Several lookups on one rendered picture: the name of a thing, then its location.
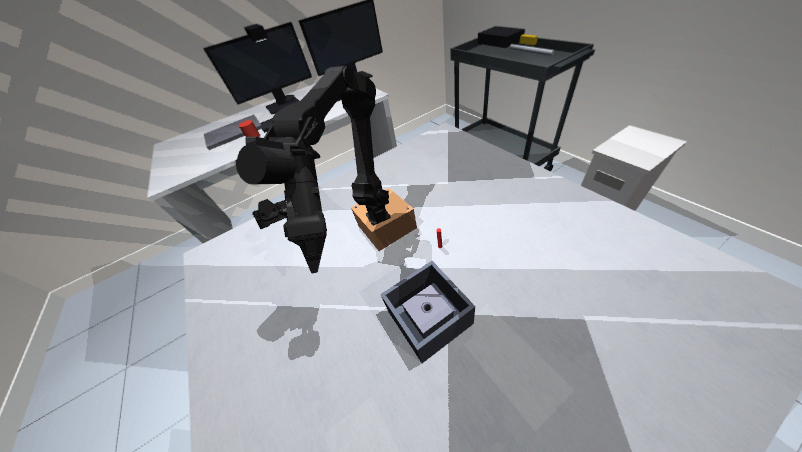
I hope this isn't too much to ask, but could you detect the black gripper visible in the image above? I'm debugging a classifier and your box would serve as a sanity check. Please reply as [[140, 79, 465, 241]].
[[283, 182, 327, 273]]

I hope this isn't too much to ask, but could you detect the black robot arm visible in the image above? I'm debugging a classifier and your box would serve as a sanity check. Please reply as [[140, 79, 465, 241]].
[[236, 66, 391, 229]]

